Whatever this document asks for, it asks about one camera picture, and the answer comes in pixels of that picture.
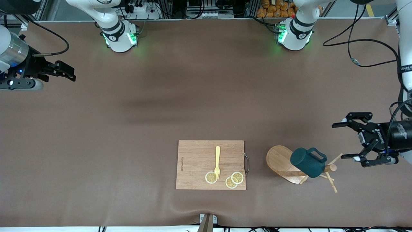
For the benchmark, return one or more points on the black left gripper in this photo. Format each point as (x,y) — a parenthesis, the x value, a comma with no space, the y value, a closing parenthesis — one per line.
(379,135)

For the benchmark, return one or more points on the wooden mug tree rack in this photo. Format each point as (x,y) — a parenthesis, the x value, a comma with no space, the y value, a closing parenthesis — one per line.
(276,158)

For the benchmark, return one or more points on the lemon slice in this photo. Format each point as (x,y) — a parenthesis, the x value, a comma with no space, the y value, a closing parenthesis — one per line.
(229,184)
(209,178)
(238,177)

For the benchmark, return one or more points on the metal table edge bracket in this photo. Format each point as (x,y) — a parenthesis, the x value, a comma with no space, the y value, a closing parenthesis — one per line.
(207,224)

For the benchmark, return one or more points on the white power strip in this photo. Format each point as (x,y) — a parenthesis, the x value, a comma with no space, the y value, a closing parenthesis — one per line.
(141,9)

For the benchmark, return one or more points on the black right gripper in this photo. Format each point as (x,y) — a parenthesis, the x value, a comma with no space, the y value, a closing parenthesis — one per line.
(34,68)

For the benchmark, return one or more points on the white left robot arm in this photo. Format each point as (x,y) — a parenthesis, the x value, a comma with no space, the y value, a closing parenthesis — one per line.
(299,29)

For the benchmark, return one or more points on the silver aluminium frame rail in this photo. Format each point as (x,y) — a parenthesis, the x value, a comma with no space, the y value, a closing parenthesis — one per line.
(391,20)
(40,9)

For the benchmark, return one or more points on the dark green ribbed cup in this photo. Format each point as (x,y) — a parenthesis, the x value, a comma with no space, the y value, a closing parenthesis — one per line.
(305,164)

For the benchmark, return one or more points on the wooden cutting board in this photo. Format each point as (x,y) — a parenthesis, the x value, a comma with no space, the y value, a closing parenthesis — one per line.
(196,161)

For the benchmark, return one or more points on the yellow plastic fork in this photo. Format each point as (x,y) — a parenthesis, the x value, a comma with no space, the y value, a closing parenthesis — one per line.
(218,154)

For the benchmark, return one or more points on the brown table mat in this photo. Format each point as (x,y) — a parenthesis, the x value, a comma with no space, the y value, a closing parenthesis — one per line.
(128,180)

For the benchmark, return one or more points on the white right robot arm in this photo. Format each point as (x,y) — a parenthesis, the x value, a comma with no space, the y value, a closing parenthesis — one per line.
(112,25)

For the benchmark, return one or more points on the bag of orange snacks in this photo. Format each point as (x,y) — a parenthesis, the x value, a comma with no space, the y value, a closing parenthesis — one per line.
(273,9)

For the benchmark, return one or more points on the grey electronics box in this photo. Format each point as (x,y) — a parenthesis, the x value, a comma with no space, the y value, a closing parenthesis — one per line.
(209,14)

